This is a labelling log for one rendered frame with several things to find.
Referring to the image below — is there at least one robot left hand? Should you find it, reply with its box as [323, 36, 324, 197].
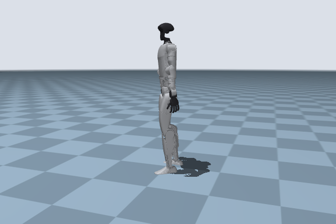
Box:
[167, 91, 180, 113]

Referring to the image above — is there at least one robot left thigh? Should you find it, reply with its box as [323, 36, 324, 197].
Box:
[159, 91, 177, 137]

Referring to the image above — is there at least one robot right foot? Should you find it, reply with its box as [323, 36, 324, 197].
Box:
[164, 159, 183, 165]

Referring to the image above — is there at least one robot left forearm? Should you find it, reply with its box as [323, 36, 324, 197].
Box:
[168, 66, 176, 96]

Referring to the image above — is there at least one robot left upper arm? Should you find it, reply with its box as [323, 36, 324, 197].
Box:
[165, 45, 176, 75]

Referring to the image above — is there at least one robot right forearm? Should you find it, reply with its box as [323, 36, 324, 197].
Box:
[159, 75, 166, 89]

